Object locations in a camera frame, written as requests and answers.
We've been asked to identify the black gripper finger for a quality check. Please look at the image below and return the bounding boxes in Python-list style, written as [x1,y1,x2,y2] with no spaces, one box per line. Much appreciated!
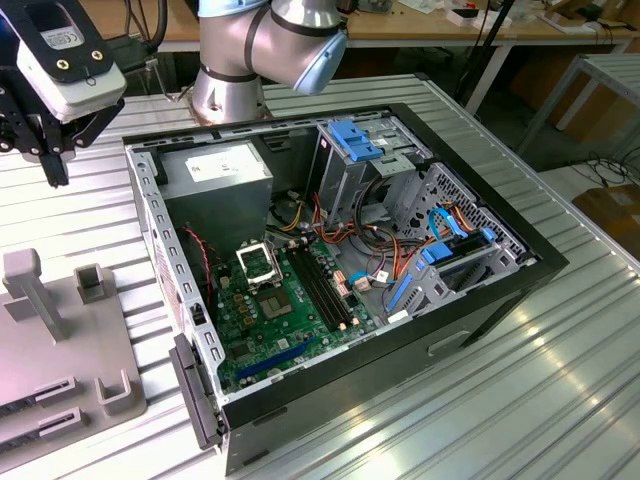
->
[0,82,61,187]
[58,99,126,187]

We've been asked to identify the metal socket cover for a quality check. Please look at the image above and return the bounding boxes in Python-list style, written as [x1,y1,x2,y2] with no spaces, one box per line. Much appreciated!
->
[234,240,282,291]

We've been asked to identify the grey power supply unit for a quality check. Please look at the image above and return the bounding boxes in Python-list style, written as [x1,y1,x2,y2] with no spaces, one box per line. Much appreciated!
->
[158,141,275,251]

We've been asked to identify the black case fan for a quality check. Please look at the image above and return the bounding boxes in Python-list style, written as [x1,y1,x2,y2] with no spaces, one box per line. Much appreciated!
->
[172,224,221,326]

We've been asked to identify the grey parts rack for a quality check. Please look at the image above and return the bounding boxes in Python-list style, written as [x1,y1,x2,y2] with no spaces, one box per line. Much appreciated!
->
[0,247,150,474]

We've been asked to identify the grey optical drive cage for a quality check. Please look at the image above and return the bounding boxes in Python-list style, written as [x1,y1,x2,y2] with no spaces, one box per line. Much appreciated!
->
[304,112,434,236]

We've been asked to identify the blue drive latch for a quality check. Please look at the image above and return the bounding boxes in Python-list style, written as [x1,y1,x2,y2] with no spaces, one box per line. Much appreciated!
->
[327,118,384,164]

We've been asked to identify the black RAM slot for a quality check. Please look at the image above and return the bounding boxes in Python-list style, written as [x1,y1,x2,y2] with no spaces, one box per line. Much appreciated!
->
[301,245,349,326]
[294,247,344,329]
[287,248,338,331]
[307,243,355,324]

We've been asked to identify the green motherboard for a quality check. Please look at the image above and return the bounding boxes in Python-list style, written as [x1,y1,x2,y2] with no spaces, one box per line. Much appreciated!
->
[208,234,381,396]

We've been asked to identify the blue expansion slot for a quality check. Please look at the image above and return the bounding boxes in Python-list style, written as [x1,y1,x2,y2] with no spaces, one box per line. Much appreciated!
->
[234,334,317,381]

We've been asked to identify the perforated metal cage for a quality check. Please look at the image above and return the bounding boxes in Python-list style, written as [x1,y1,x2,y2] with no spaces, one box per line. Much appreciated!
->
[394,160,540,274]

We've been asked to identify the blue disk carrier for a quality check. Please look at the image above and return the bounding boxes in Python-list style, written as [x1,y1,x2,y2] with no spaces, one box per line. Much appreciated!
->
[419,227,497,269]

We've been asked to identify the grey disk bay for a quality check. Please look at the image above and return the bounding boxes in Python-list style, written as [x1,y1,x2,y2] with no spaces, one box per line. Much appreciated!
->
[384,227,534,326]

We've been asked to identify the black open PC case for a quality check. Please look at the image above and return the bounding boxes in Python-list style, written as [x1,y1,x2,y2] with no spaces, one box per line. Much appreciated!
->
[121,102,571,477]

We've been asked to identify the white flat box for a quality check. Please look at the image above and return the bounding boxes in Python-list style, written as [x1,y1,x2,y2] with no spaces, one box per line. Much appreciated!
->
[446,5,512,29]

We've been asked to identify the black disk drive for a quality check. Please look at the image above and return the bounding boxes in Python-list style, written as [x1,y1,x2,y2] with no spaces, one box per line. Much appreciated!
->
[444,232,489,261]

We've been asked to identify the wooden desk with white legs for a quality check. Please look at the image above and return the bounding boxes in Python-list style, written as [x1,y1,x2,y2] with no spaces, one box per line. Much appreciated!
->
[344,0,640,116]

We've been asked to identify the brown cardboard box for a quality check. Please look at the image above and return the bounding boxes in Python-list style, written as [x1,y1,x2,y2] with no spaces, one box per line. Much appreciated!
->
[554,74,634,146]

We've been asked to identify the cardboard box with label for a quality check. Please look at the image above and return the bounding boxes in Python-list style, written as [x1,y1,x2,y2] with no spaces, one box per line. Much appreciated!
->
[572,183,640,261]

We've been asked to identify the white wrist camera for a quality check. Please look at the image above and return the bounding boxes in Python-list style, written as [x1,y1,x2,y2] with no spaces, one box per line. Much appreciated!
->
[16,42,129,124]

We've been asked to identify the black camera bracket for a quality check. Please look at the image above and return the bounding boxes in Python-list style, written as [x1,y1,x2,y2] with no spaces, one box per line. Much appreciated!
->
[7,0,115,86]

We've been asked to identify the thick black cable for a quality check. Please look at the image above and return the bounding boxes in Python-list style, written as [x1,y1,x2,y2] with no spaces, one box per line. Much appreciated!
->
[142,0,169,51]

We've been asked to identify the twisted fan wire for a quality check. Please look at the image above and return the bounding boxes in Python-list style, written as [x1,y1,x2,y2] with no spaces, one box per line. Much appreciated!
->
[180,224,224,304]

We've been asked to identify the yellow power wires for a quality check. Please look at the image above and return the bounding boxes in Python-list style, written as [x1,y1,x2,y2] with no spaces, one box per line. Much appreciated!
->
[277,202,306,234]

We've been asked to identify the orange wire bundle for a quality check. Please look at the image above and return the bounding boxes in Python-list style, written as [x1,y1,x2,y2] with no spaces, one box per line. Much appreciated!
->
[312,192,421,284]

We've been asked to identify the blue plastic rail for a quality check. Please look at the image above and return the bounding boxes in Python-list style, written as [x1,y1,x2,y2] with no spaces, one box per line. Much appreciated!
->
[385,272,417,314]

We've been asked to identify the blue disk wire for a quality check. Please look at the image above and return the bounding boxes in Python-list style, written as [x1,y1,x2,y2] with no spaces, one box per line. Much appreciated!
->
[427,205,474,242]

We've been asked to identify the orange disk wire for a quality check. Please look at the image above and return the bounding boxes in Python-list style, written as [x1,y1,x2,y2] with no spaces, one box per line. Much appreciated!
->
[447,201,489,237]

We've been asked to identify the grey metal frame table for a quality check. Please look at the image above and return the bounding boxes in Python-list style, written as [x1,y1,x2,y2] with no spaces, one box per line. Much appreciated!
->
[517,52,640,169]

